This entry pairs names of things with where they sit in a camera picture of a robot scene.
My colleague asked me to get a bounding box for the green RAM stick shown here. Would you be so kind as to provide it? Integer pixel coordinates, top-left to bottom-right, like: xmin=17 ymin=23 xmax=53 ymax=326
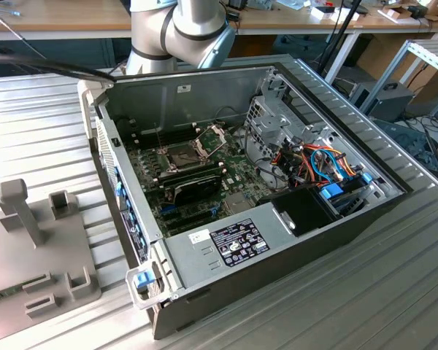
xmin=0 ymin=287 xmax=25 ymax=304

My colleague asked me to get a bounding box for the blue wire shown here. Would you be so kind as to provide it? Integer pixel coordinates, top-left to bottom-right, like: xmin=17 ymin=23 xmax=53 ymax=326
xmin=310 ymin=148 xmax=346 ymax=183

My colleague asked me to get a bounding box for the silver perforated drive cage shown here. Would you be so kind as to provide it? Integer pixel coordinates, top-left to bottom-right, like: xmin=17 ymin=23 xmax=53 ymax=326
xmin=245 ymin=65 xmax=339 ymax=161

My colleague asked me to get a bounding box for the small white box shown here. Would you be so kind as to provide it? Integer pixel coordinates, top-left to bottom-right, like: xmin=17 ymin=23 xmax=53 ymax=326
xmin=309 ymin=2 xmax=339 ymax=22

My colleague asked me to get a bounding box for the black equipment case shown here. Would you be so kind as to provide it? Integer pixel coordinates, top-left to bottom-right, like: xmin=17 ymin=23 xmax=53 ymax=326
xmin=367 ymin=80 xmax=416 ymax=123

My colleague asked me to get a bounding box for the black graphics card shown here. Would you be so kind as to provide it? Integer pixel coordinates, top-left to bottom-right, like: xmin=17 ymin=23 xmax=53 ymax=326
xmin=164 ymin=174 xmax=223 ymax=207

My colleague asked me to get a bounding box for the silver chipset heatsink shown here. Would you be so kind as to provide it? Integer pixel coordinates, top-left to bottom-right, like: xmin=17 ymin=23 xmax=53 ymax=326
xmin=224 ymin=192 xmax=252 ymax=217

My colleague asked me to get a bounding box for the orange wire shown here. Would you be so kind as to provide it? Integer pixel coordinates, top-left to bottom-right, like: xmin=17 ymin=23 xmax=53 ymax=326
xmin=299 ymin=144 xmax=353 ymax=176

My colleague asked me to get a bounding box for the open flat cardboard box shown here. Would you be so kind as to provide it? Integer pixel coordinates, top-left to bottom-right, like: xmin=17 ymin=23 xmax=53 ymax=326
xmin=377 ymin=2 xmax=412 ymax=25

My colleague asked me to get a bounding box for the black case cable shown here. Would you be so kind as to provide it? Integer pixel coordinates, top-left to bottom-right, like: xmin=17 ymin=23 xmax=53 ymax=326
xmin=113 ymin=114 xmax=139 ymax=129

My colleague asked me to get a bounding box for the RAM slot with white clips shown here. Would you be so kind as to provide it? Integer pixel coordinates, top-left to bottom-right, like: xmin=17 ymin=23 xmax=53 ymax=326
xmin=131 ymin=122 xmax=197 ymax=138
xmin=133 ymin=126 xmax=200 ymax=144

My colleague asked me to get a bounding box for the black expansion slot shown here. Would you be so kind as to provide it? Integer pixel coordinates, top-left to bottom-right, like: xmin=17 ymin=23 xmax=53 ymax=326
xmin=166 ymin=218 xmax=213 ymax=236
xmin=166 ymin=208 xmax=213 ymax=226

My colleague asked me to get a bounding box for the grey parts rack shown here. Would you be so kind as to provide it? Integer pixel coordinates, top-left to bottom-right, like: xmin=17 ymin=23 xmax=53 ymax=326
xmin=0 ymin=178 xmax=103 ymax=346

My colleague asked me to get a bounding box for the black tripod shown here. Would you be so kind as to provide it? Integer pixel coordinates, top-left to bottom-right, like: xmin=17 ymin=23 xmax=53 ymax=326
xmin=315 ymin=0 xmax=364 ymax=79

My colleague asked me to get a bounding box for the wooden desk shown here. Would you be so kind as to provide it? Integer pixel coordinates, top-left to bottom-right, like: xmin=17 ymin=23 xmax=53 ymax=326
xmin=0 ymin=0 xmax=438 ymax=84

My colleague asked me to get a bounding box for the open grey PC case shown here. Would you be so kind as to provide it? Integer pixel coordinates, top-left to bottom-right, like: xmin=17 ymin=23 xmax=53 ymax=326
xmin=76 ymin=62 xmax=414 ymax=342

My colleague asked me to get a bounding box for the blue case latch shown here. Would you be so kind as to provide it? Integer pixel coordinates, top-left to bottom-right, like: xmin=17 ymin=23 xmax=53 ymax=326
xmin=137 ymin=271 xmax=158 ymax=292

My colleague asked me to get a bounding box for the grey power supply with label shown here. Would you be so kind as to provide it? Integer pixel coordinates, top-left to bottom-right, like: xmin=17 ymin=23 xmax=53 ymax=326
xmin=153 ymin=202 xmax=299 ymax=292

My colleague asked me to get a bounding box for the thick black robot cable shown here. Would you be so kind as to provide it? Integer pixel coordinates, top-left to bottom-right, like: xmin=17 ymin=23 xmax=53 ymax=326
xmin=0 ymin=52 xmax=117 ymax=84

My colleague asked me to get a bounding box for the aluminium profile frame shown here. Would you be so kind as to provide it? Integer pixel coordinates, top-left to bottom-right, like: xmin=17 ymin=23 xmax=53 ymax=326
xmin=359 ymin=38 xmax=438 ymax=117

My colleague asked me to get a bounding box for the black RAM slot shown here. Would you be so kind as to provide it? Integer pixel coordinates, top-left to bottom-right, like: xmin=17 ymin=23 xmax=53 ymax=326
xmin=157 ymin=167 xmax=223 ymax=186
xmin=156 ymin=164 xmax=223 ymax=183
xmin=134 ymin=128 xmax=201 ymax=147
xmin=132 ymin=124 xmax=199 ymax=141
xmin=155 ymin=161 xmax=222 ymax=180

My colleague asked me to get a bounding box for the hard disk in blue carrier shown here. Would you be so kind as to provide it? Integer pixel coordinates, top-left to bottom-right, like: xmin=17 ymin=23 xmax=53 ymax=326
xmin=319 ymin=173 xmax=374 ymax=219

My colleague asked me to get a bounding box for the large brown cardboard box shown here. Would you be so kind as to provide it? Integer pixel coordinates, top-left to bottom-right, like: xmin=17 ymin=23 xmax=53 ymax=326
xmin=356 ymin=33 xmax=438 ymax=96

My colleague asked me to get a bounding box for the green motherboard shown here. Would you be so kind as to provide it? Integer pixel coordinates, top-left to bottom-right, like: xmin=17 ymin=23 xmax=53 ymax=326
xmin=126 ymin=122 xmax=291 ymax=238

